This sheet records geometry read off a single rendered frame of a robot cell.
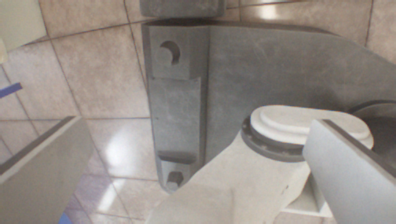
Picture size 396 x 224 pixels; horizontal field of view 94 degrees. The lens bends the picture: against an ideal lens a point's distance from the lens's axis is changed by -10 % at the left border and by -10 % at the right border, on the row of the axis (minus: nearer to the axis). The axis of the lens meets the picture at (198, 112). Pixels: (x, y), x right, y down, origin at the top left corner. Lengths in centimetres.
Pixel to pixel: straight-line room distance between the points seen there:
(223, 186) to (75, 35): 70
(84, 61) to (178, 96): 45
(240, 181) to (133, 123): 60
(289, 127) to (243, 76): 17
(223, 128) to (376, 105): 34
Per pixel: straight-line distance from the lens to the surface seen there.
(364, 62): 52
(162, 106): 51
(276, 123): 36
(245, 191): 30
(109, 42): 75
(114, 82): 79
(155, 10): 45
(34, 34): 87
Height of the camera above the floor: 61
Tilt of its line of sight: 59 degrees down
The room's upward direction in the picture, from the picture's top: 157 degrees counter-clockwise
